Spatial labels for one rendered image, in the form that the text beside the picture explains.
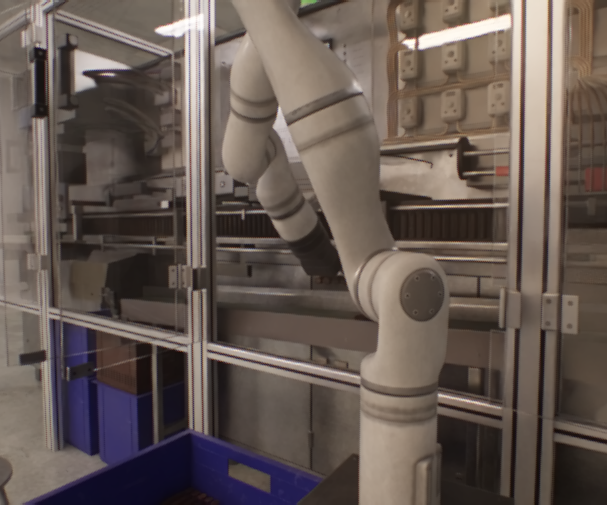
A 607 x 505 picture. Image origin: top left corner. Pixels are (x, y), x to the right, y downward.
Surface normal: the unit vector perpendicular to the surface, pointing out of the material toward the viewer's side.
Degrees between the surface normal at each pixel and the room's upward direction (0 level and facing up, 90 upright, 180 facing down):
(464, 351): 90
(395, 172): 90
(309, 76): 104
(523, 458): 90
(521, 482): 90
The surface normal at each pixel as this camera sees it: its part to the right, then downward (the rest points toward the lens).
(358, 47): -0.59, 0.04
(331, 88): 0.21, 0.07
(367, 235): 0.48, 0.35
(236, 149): -0.42, 0.47
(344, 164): 0.12, 0.61
